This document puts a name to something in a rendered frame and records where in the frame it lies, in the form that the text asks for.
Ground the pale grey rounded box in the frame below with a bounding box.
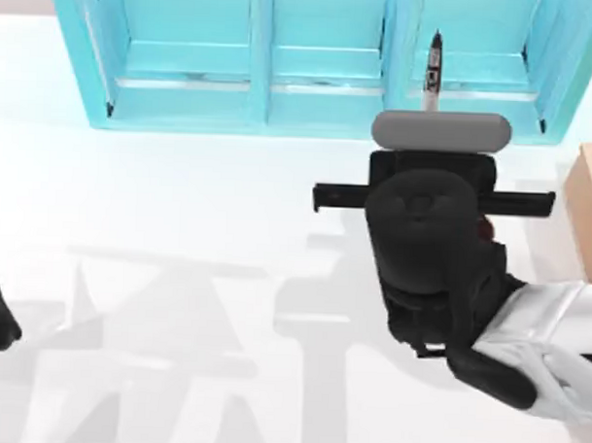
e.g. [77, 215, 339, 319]
[369, 108, 515, 157]

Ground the shallow salmon-coloured box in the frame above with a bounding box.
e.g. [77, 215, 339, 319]
[559, 141, 592, 292]

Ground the light blue rack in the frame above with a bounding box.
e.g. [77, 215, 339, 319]
[42, 0, 592, 149]

